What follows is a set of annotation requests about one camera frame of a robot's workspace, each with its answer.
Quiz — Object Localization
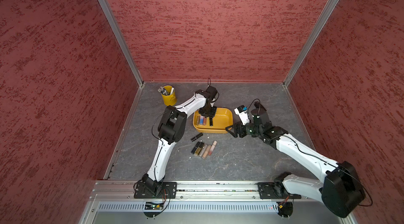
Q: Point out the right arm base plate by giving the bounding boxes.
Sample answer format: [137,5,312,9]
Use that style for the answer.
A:
[257,183,302,200]

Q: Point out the yellow metal pen cup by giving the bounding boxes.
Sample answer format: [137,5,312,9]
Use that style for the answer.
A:
[162,90,177,106]

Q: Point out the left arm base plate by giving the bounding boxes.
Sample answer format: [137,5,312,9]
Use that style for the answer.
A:
[133,180,177,199]

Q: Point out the aluminium front rail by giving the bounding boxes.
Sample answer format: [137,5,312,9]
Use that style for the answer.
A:
[90,180,311,201]

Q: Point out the beige lipstick tube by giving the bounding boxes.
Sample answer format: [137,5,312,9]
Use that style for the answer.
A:
[202,145,211,159]

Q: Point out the right aluminium corner post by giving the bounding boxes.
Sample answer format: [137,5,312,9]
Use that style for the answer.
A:
[283,0,340,88]

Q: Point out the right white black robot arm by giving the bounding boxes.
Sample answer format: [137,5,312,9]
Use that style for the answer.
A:
[226,102,366,218]

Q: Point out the bronze gold lipstick tube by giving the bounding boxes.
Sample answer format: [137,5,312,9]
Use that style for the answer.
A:
[195,116,201,126]

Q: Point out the silver lipstick tube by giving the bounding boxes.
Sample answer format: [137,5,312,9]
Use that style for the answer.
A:
[198,144,208,157]

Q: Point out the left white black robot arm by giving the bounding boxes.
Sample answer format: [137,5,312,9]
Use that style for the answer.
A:
[140,85,219,197]

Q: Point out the pens in yellow cup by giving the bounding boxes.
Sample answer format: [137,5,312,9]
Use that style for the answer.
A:
[158,86,174,96]

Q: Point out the pink beige lip gloss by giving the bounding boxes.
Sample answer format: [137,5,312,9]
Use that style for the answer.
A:
[208,140,217,156]

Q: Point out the gold black square lipstick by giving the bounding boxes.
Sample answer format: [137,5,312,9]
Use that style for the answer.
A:
[194,142,205,156]

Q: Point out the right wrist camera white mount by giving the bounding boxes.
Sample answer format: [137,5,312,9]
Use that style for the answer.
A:
[234,105,250,125]

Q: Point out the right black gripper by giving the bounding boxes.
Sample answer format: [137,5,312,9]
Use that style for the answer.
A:
[225,119,262,138]

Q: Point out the left aluminium corner post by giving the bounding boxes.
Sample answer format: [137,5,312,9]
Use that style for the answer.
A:
[98,0,144,88]

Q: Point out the aluminium corner post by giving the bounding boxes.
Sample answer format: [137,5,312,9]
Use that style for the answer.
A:
[283,0,340,88]
[98,0,144,88]

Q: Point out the yellow plastic storage box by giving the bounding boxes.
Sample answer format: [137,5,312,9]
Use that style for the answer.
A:
[193,108,233,134]

